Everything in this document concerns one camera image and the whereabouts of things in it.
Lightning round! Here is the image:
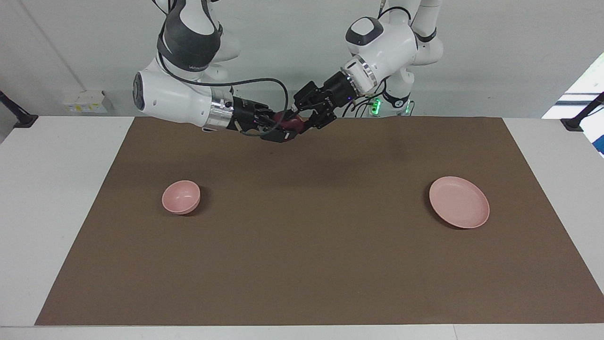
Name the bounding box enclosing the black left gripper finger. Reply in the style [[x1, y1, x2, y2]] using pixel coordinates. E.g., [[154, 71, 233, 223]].
[[293, 81, 322, 114], [304, 106, 338, 131]]

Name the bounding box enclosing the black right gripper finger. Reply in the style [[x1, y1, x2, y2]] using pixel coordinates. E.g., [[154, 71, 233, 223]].
[[257, 125, 299, 144], [255, 106, 285, 125]]

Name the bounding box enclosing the dark red apple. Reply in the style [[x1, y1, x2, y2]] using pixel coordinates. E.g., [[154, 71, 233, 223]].
[[274, 111, 305, 136]]

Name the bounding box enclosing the pink bowl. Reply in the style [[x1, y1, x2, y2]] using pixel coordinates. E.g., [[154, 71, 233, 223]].
[[161, 180, 201, 215]]

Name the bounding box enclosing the pink plate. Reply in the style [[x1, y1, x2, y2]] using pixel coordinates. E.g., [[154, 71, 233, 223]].
[[428, 176, 490, 230]]

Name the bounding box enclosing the brown table mat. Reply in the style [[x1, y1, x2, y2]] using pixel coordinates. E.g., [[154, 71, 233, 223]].
[[34, 117, 604, 326]]

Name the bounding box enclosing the black clamp stand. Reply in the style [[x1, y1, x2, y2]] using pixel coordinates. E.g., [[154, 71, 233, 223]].
[[0, 90, 39, 129], [561, 92, 604, 132]]

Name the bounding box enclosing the black base cable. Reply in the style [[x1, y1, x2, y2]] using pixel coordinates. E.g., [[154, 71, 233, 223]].
[[346, 96, 378, 118]]

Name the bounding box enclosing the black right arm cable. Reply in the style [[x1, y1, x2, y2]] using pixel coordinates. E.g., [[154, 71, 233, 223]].
[[157, 28, 290, 138]]

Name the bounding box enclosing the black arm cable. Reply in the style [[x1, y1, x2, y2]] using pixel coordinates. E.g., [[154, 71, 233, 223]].
[[377, 0, 416, 24], [157, 28, 290, 138]]

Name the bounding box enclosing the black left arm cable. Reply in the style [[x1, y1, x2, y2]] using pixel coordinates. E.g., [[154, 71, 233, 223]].
[[377, 0, 416, 24]]

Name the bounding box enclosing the white wall socket box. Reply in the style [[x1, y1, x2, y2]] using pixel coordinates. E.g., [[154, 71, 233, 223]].
[[62, 90, 108, 114]]

